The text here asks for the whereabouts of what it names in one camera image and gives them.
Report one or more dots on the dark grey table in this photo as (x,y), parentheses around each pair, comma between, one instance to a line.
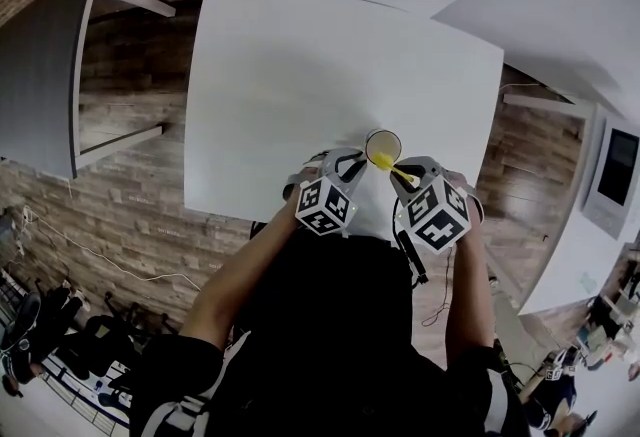
(35,100)

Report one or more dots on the person's right forearm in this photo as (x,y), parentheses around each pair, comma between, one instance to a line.
(470,300)

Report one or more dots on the person's right hand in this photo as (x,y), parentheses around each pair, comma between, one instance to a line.
(475,212)

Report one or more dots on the person's left forearm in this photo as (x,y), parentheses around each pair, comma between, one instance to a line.
(235,285)

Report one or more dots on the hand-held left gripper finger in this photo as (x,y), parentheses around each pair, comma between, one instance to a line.
(350,154)
(357,172)

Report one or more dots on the silver microwave oven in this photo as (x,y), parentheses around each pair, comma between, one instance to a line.
(617,170)

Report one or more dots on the person's left hand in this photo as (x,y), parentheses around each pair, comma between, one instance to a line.
(310,170)

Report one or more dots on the yellow plastic brush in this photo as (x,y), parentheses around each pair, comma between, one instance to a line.
(382,161)

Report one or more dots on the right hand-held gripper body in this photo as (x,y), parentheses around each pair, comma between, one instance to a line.
(432,220)

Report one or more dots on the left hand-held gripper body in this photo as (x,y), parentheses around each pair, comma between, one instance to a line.
(325,205)

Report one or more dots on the white cup with dark rim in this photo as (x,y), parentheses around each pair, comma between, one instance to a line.
(385,140)

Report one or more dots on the person's black clothing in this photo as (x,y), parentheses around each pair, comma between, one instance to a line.
(325,325)

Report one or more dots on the long white side desk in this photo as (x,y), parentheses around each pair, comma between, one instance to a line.
(565,265)

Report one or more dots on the black office chair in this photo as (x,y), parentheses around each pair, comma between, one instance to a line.
(127,330)

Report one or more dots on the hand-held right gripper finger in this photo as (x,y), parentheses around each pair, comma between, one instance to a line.
(400,187)
(425,164)

